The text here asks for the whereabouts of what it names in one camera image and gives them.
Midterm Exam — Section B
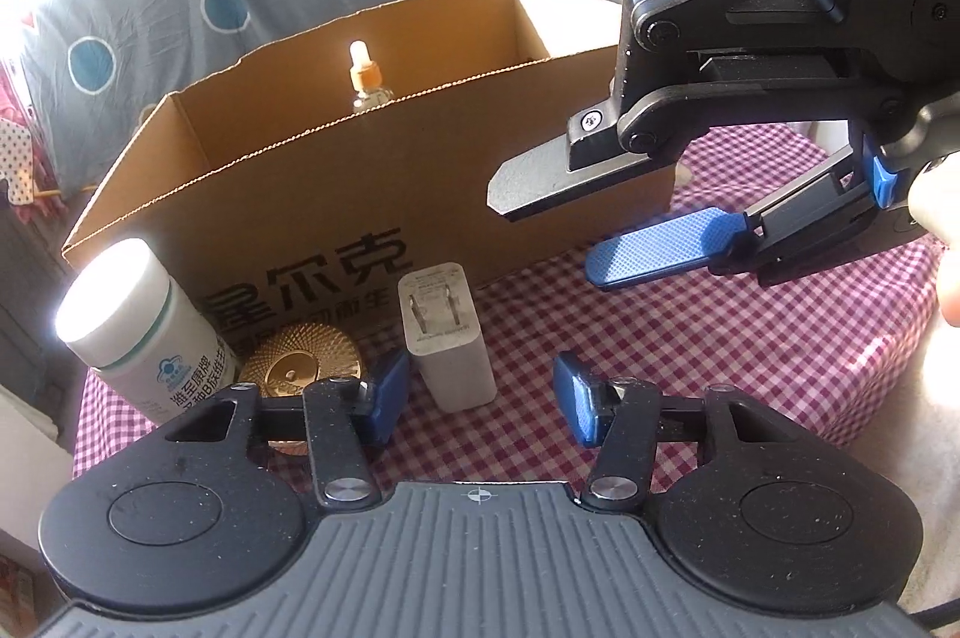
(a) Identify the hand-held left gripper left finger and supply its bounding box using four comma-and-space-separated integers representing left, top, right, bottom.
161, 349, 413, 508

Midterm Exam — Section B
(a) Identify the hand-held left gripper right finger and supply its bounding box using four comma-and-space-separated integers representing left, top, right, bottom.
553, 351, 785, 511

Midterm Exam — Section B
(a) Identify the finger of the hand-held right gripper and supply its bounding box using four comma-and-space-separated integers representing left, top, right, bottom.
487, 45, 901, 223
586, 149, 875, 293

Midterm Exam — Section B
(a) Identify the green glass dropper bottle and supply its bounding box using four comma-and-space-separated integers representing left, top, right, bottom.
348, 40, 395, 111

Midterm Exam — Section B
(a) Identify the brown cardboard box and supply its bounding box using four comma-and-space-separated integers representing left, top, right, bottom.
61, 0, 680, 346

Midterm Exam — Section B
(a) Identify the person's right hand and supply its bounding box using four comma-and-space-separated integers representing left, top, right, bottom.
940, 251, 960, 328

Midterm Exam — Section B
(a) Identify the white plug charger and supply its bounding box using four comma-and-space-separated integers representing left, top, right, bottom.
397, 261, 498, 415

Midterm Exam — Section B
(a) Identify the gold patterned jar lid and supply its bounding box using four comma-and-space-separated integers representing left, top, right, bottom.
238, 323, 366, 457

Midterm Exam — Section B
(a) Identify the red checked tablecloth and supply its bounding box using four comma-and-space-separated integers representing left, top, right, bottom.
71, 120, 947, 483

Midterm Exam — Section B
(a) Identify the white plastic pill bottle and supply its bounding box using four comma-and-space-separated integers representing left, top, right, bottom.
55, 238, 239, 426

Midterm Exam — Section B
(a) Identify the red dotted cloth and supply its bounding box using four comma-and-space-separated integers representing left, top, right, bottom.
0, 56, 65, 213

